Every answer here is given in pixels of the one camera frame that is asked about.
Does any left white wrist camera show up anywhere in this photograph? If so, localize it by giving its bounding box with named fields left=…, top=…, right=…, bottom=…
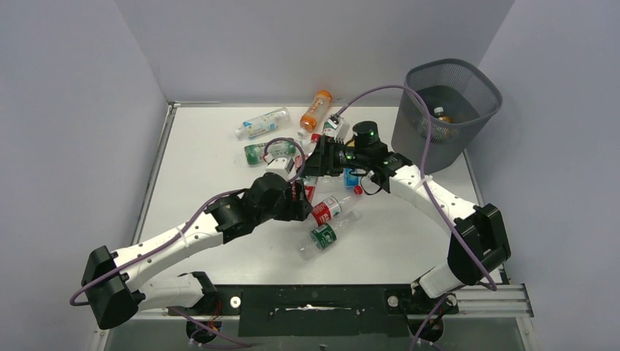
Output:
left=265, top=154, right=295, bottom=181

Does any red label bottle front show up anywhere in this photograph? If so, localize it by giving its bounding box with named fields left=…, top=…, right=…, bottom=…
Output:
left=300, top=133, right=320, bottom=203

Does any red label bottle red cap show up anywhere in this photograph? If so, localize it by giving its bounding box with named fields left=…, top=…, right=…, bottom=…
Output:
left=305, top=186, right=363, bottom=229

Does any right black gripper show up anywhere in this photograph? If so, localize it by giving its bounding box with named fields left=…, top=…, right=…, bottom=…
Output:
left=298, top=137, right=368, bottom=178

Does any green label tea bottle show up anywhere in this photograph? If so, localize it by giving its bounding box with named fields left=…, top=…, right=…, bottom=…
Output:
left=243, top=140, right=297, bottom=166

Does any dark green label bottle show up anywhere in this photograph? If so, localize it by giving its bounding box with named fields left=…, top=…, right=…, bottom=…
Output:
left=298, top=210, right=363, bottom=261

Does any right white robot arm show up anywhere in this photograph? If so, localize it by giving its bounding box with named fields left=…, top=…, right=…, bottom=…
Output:
left=302, top=121, right=511, bottom=312

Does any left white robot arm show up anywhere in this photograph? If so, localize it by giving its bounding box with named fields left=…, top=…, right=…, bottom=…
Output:
left=69, top=173, right=311, bottom=330

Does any orange drink bottle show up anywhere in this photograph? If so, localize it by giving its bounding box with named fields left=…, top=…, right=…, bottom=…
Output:
left=297, top=90, right=333, bottom=138

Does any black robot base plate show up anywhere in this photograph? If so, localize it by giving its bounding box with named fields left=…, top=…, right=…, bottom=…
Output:
left=170, top=272, right=459, bottom=346

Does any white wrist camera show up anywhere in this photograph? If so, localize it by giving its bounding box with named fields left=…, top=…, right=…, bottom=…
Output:
left=265, top=154, right=295, bottom=181
left=329, top=113, right=350, bottom=141

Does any clear bottle blue white label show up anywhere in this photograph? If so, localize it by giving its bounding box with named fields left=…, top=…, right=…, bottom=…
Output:
left=234, top=107, right=291, bottom=140

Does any clear bottle green label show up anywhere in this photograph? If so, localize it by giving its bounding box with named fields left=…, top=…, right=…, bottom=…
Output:
left=322, top=118, right=340, bottom=138

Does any grey mesh waste bin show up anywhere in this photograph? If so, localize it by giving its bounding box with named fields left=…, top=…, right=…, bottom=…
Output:
left=391, top=58, right=503, bottom=174

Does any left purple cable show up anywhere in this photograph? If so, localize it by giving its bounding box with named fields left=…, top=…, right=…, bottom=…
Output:
left=69, top=137, right=307, bottom=307

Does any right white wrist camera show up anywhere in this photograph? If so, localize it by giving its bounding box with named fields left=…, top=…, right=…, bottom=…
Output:
left=329, top=113, right=350, bottom=141

